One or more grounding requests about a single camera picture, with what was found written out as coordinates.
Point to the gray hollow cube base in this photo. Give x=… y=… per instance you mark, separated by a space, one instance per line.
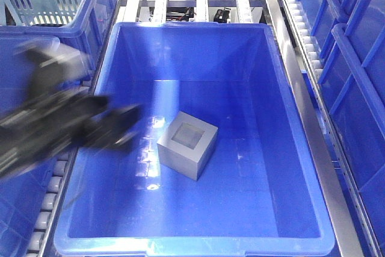
x=187 y=145

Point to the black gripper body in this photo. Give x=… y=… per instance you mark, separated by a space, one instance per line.
x=52 y=120

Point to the blue bin left of target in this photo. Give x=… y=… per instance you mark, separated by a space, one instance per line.
x=81 y=24

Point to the blue bin of target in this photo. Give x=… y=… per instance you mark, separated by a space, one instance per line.
x=81 y=24
x=349 y=41

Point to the steel roller rail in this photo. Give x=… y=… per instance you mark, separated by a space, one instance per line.
x=299 y=51

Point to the blue bin right of target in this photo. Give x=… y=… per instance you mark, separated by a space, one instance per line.
x=349 y=41

